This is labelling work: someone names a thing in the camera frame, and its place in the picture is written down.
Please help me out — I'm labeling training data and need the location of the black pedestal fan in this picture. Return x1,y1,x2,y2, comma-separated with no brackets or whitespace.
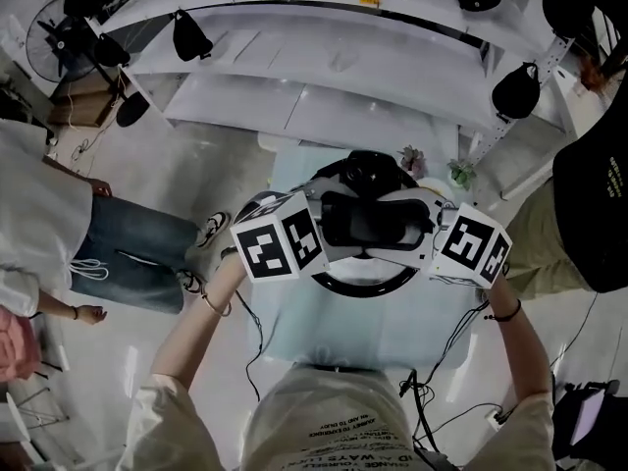
25,0,148,128

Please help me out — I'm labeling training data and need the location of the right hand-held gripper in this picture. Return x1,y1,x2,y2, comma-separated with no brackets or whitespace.
369,187,513,291

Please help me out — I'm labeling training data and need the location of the small green potted plant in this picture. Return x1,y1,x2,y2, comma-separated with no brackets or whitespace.
446,159,477,190

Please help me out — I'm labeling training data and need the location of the small pink succulent plant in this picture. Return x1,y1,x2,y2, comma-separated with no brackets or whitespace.
397,145,428,179

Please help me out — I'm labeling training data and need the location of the white power strip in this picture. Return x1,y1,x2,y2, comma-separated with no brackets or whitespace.
483,407,511,429

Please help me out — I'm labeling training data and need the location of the orange leafy decoration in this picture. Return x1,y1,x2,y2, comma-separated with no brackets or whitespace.
578,51,619,92

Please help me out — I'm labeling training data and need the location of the brown wooden pallet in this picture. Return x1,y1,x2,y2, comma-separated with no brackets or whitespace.
48,78,119,127

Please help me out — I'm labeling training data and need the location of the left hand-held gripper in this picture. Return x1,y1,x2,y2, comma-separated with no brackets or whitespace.
229,178,378,284

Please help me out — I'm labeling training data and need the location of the person's right forearm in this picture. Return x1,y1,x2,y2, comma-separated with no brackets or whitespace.
483,275,553,401

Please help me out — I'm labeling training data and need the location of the black office chair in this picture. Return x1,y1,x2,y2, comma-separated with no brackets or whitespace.
553,380,624,465

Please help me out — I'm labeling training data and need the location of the white plate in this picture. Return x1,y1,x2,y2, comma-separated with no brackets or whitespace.
416,177,450,200

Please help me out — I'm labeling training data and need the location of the black steel pressure cooker lid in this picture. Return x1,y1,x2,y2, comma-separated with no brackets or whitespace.
308,149,426,298

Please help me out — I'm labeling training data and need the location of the person's body in cream shirt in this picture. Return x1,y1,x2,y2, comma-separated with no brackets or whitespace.
117,360,558,471

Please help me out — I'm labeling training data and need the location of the table with light blue cloth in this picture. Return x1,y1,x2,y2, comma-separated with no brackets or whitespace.
242,142,480,370

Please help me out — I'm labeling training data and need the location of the black wrist band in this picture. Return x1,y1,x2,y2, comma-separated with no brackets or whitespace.
483,299,522,323

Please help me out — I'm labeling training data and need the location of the white shelving rack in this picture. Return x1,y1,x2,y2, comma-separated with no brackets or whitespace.
82,0,585,166

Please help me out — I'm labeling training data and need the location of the pink armchair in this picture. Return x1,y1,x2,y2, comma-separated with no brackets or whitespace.
0,306,43,382

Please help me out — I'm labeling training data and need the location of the thin metal bracelet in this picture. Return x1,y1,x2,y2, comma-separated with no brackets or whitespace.
200,291,233,318

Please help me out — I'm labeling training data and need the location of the white round stool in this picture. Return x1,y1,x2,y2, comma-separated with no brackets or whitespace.
257,132,295,151

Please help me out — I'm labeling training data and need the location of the person's left forearm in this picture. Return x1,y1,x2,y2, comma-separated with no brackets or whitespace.
151,250,249,387

